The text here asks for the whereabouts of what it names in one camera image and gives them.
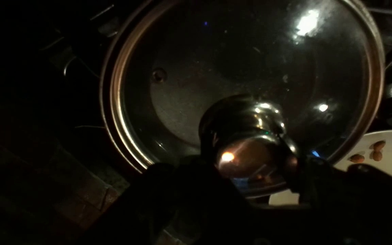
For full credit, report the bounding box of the white plate with food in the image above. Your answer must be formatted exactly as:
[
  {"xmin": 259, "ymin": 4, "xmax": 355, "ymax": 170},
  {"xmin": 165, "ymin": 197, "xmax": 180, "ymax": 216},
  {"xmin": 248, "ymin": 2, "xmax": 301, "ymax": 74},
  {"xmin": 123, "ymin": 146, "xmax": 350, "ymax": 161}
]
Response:
[{"xmin": 270, "ymin": 129, "xmax": 392, "ymax": 204}]

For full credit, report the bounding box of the glass lid with metal knob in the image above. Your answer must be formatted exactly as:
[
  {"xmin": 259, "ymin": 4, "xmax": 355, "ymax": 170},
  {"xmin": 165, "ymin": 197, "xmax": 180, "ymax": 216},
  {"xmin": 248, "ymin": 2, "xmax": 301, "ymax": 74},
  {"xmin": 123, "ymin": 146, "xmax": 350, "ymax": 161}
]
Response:
[{"xmin": 100, "ymin": 0, "xmax": 385, "ymax": 197}]

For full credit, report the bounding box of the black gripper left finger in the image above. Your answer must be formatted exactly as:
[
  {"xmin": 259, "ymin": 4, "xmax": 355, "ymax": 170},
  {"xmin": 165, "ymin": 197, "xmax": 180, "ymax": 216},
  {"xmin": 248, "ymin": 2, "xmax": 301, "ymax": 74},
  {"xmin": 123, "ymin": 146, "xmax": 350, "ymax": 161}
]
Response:
[{"xmin": 76, "ymin": 157, "xmax": 264, "ymax": 245}]

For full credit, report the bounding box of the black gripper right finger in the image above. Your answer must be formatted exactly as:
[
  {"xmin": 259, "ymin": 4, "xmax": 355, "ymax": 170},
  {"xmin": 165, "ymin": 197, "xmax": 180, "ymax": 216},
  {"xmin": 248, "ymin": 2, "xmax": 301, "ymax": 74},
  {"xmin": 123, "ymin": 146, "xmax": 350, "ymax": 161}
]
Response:
[{"xmin": 290, "ymin": 157, "xmax": 392, "ymax": 245}]

